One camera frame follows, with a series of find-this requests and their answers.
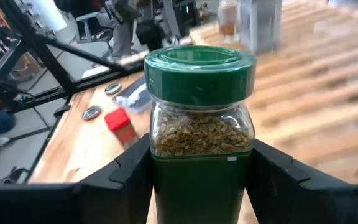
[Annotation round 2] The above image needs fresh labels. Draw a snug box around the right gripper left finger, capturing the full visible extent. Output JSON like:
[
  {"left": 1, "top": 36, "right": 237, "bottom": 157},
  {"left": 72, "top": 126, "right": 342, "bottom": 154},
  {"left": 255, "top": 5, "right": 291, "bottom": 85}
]
[{"left": 0, "top": 133, "right": 155, "bottom": 224}]

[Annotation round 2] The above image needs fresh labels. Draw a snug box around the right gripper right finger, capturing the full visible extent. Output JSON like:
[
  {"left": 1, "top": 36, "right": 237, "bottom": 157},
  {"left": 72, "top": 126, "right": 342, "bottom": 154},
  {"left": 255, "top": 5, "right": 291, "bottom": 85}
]
[{"left": 246, "top": 138, "right": 358, "bottom": 224}]

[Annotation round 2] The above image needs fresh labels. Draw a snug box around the red-lid paprika tin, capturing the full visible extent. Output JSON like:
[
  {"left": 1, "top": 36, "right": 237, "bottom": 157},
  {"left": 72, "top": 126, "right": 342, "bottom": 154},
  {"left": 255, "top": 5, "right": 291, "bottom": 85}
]
[{"left": 104, "top": 108, "right": 139, "bottom": 150}]

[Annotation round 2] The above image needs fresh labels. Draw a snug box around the green-lid herb jar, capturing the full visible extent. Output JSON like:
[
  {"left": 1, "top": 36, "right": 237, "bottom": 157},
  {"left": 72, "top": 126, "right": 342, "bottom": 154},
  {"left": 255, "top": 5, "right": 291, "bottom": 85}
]
[{"left": 144, "top": 45, "right": 257, "bottom": 224}]

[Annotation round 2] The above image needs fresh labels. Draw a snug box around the small cork-lid glass jar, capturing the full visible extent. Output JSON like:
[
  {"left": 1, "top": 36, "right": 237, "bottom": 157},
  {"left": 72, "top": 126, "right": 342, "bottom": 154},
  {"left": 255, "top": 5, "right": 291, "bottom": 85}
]
[{"left": 218, "top": 0, "right": 241, "bottom": 40}]

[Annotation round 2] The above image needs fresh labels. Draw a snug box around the wooden slatted shelf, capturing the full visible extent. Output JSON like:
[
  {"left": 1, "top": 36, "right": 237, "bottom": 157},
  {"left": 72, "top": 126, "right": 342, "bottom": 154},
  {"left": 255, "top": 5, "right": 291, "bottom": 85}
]
[{"left": 188, "top": 0, "right": 358, "bottom": 184}]

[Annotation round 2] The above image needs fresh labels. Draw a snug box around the silver tin lower left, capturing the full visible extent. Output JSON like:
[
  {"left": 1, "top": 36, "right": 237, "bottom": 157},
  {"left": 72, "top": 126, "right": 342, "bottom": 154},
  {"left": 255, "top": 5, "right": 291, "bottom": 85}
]
[{"left": 104, "top": 82, "right": 122, "bottom": 96}]

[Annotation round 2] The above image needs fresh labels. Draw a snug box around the blue Yellowstone book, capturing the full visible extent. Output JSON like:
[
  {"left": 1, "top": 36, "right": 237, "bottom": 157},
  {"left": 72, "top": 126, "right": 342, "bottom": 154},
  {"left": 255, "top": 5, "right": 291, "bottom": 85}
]
[{"left": 112, "top": 76, "right": 152, "bottom": 114}]

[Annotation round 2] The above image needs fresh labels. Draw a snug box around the grey office chair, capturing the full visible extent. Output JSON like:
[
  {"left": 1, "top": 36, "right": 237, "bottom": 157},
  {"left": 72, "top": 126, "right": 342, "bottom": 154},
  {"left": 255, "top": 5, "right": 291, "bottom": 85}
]
[{"left": 75, "top": 12, "right": 114, "bottom": 43}]

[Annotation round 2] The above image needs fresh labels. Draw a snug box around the black computer tower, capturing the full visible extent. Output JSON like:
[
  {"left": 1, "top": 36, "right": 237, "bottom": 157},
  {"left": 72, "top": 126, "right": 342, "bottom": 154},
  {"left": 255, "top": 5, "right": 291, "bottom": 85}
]
[{"left": 135, "top": 18, "right": 165, "bottom": 51}]

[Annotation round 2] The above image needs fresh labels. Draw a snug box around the white pillar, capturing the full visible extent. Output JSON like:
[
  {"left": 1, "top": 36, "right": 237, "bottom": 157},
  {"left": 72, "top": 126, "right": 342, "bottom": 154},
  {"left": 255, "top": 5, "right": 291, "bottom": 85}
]
[{"left": 31, "top": 0, "right": 68, "bottom": 32}]

